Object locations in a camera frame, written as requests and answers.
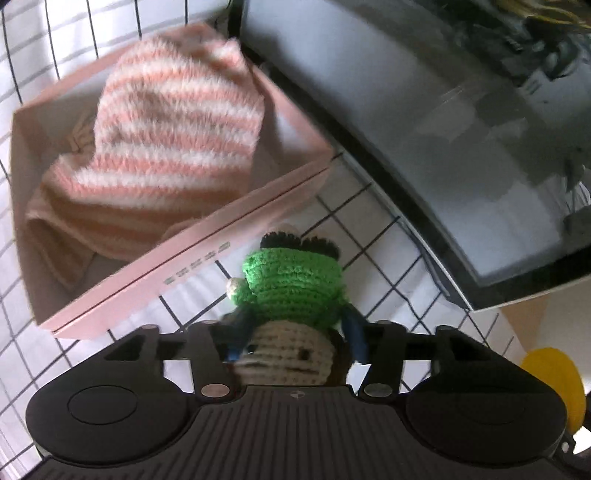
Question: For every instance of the pink cardboard box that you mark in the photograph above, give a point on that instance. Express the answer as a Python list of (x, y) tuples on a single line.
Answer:
[(217, 230)]

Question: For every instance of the yellow round object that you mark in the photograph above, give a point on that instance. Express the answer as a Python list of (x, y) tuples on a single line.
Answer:
[(556, 387)]

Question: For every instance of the black framed monitor screen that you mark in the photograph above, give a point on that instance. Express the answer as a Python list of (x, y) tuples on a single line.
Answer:
[(415, 115)]

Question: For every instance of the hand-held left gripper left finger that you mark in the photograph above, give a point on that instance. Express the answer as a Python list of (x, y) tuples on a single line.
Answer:
[(238, 337)]

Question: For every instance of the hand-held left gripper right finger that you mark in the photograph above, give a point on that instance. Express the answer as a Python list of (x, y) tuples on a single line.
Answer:
[(356, 337)]

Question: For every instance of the pink striped fuzzy knit garment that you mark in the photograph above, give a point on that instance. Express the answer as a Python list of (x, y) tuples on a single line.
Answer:
[(175, 138)]

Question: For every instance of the white black grid tablecloth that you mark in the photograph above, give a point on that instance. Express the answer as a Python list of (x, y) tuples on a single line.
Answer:
[(360, 217)]

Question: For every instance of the crochet doll with green hat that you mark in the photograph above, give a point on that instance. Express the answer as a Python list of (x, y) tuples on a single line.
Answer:
[(291, 277)]

